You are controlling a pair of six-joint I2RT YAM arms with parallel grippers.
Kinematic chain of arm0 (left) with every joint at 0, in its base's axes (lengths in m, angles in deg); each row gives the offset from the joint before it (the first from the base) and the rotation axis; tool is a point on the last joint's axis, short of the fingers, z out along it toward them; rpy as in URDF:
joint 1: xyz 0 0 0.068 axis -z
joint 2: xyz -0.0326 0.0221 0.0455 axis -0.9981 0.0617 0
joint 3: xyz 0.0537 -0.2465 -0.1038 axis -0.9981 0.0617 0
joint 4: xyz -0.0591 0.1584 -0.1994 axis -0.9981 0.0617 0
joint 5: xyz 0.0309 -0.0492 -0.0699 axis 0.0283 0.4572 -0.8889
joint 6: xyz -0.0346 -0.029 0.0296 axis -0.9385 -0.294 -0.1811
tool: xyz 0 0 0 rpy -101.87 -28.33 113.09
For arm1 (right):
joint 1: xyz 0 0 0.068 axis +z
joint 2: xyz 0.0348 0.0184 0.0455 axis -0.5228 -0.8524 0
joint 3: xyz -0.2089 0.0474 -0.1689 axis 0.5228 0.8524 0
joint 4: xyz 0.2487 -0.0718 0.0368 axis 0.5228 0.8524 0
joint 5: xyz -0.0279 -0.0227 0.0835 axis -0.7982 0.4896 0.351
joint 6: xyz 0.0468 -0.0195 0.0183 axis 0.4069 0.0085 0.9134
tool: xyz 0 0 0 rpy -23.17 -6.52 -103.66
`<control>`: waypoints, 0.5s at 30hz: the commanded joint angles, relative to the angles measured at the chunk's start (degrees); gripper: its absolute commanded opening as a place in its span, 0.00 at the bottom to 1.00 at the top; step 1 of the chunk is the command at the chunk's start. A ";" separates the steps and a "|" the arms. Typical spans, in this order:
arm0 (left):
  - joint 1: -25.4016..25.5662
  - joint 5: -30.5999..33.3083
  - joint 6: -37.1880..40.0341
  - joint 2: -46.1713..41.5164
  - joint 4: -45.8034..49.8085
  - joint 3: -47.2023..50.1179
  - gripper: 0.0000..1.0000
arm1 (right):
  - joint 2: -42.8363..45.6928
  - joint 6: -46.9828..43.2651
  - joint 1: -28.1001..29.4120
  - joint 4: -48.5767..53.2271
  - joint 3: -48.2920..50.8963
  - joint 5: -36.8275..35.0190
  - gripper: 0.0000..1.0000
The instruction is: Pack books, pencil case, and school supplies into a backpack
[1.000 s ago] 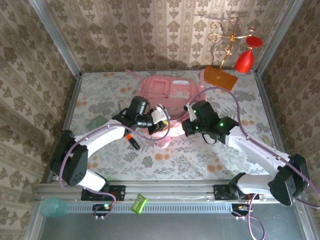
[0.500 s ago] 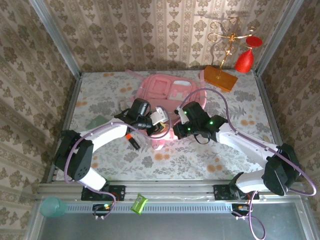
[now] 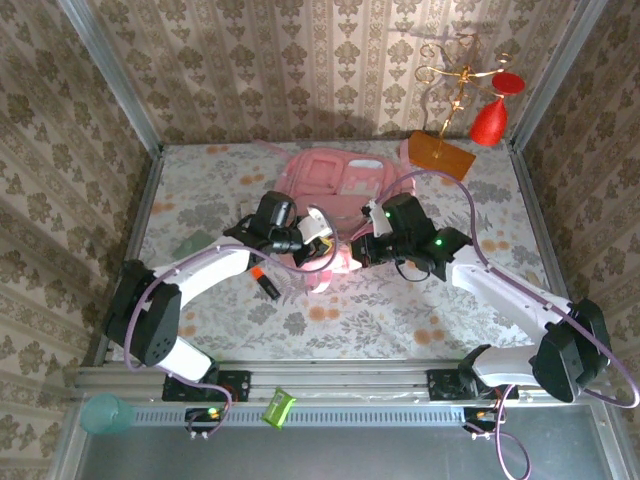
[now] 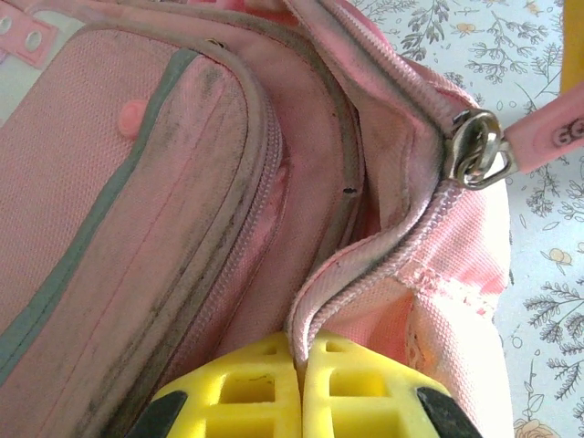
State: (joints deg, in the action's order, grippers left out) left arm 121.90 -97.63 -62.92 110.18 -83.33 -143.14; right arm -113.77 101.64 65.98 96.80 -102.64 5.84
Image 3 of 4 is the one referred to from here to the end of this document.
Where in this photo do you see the small black controller board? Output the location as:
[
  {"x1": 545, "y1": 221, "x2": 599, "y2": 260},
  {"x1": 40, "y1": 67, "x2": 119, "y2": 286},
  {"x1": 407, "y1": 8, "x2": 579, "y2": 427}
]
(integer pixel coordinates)
[
  {"x1": 462, "y1": 406, "x2": 506, "y2": 435},
  {"x1": 184, "y1": 407, "x2": 227, "y2": 435}
]

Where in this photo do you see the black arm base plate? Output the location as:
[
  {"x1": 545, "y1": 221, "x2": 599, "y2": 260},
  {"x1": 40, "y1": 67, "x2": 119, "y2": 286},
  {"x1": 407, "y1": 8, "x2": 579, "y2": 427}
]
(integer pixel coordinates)
[
  {"x1": 162, "y1": 368, "x2": 252, "y2": 404},
  {"x1": 426, "y1": 368, "x2": 520, "y2": 402}
]

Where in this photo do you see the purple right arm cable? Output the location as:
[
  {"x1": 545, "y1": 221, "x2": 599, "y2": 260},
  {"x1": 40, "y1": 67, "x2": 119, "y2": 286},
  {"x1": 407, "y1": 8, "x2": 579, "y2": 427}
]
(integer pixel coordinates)
[{"x1": 382, "y1": 169, "x2": 640, "y2": 480}]

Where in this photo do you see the black marker orange cap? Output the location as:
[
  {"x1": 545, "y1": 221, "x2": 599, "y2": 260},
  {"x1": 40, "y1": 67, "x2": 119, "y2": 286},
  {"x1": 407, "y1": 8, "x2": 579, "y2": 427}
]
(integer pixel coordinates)
[{"x1": 249, "y1": 267, "x2": 282, "y2": 301}]

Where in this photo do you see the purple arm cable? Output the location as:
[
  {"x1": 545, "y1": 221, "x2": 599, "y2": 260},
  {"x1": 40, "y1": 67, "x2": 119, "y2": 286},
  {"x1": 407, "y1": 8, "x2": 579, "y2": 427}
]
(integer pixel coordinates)
[
  {"x1": 123, "y1": 204, "x2": 340, "y2": 441},
  {"x1": 382, "y1": 169, "x2": 640, "y2": 480}
]

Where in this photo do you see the gold wire stand orange base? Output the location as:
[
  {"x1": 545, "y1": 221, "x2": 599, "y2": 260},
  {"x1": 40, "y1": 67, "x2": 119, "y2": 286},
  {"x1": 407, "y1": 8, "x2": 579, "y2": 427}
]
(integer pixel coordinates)
[{"x1": 407, "y1": 33, "x2": 515, "y2": 182}]

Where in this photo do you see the red cone ornament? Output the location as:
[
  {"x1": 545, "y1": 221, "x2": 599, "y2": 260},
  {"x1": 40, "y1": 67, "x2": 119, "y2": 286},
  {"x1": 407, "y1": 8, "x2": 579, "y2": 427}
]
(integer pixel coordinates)
[{"x1": 468, "y1": 97, "x2": 510, "y2": 147}]

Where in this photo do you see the floral table cloth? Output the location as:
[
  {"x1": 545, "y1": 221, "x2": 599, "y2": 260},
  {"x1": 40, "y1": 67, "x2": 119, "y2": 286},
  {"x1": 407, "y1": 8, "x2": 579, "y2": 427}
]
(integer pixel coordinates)
[{"x1": 110, "y1": 141, "x2": 576, "y2": 362}]

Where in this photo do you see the aluminium front frame rail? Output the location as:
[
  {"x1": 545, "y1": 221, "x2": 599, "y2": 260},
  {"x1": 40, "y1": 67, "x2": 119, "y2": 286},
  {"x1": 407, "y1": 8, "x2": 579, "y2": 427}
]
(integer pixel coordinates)
[{"x1": 73, "y1": 360, "x2": 621, "y2": 402}]

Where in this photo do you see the aluminium frame post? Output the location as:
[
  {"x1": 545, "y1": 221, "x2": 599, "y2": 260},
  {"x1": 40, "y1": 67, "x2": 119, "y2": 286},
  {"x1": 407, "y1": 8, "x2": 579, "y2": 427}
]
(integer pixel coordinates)
[
  {"x1": 55, "y1": 0, "x2": 165, "y2": 156},
  {"x1": 507, "y1": 0, "x2": 610, "y2": 154}
]

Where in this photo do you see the grey slotted cable duct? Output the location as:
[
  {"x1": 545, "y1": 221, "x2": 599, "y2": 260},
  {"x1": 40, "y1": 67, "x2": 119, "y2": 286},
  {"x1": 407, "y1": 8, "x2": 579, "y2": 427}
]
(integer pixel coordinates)
[{"x1": 132, "y1": 403, "x2": 469, "y2": 427}]

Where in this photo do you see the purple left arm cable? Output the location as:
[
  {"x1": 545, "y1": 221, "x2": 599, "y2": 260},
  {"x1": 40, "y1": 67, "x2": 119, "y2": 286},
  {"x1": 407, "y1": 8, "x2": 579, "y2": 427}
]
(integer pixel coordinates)
[{"x1": 123, "y1": 204, "x2": 340, "y2": 441}]

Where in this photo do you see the grey metal sheet panel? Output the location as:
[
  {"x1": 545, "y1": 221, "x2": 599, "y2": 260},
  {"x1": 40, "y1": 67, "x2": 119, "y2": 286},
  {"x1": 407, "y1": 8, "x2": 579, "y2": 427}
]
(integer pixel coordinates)
[{"x1": 49, "y1": 403, "x2": 639, "y2": 480}]

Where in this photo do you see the small green box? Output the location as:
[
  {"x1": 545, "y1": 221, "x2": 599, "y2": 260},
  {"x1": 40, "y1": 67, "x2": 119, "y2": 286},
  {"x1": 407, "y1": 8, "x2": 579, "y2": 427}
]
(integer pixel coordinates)
[{"x1": 261, "y1": 386, "x2": 297, "y2": 430}]

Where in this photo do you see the teal plastic cup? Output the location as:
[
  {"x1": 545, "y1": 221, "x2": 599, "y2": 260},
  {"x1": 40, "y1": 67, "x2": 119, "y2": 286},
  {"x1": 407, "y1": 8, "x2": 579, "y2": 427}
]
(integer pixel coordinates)
[{"x1": 79, "y1": 392, "x2": 137, "y2": 436}]

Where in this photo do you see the pink backpack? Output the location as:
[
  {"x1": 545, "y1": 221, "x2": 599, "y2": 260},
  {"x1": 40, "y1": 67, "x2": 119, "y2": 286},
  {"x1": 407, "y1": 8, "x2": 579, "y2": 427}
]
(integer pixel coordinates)
[{"x1": 254, "y1": 139, "x2": 419, "y2": 295}]

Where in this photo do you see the red disc ornament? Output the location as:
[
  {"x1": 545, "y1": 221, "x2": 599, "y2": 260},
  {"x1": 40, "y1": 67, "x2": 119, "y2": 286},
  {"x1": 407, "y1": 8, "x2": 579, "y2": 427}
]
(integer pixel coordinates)
[{"x1": 491, "y1": 71, "x2": 527, "y2": 96}]

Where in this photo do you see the aluminium side rail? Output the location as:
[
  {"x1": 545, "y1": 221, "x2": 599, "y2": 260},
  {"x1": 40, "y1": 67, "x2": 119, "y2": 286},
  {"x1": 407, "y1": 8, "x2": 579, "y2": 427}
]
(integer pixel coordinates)
[
  {"x1": 508, "y1": 143, "x2": 591, "y2": 365},
  {"x1": 93, "y1": 144, "x2": 166, "y2": 366}
]

